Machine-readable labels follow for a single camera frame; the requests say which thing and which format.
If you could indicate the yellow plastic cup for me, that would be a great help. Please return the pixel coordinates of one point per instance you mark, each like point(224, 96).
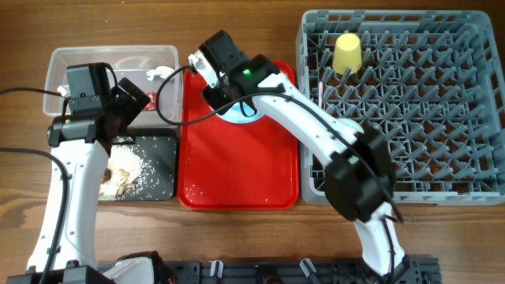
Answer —
point(347, 54)

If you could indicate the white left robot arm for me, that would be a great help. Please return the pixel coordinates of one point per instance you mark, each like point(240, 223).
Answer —
point(80, 149)

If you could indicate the red plastic tray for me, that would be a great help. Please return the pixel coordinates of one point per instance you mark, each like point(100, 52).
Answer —
point(224, 165)

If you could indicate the light blue plate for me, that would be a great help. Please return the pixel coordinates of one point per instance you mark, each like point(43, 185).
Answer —
point(241, 113)

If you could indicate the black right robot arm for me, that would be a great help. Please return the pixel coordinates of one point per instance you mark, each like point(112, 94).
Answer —
point(358, 171)

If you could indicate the red snack wrapper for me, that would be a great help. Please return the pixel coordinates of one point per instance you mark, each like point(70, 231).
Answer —
point(153, 98)

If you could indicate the white tissue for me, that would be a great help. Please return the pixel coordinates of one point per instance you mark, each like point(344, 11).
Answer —
point(160, 71)

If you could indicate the black waste tray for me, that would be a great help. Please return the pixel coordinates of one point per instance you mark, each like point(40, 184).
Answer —
point(158, 165)

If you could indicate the rice and food scraps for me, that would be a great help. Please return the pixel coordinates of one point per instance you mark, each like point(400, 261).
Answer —
point(122, 169)

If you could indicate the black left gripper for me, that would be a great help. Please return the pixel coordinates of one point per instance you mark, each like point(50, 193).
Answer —
point(132, 106)

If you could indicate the green bowl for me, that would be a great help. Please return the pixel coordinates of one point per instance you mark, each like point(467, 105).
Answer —
point(352, 124)

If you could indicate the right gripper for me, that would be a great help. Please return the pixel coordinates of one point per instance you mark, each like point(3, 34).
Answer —
point(213, 95)

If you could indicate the white plastic fork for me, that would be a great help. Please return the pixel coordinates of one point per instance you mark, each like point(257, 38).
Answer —
point(320, 94)

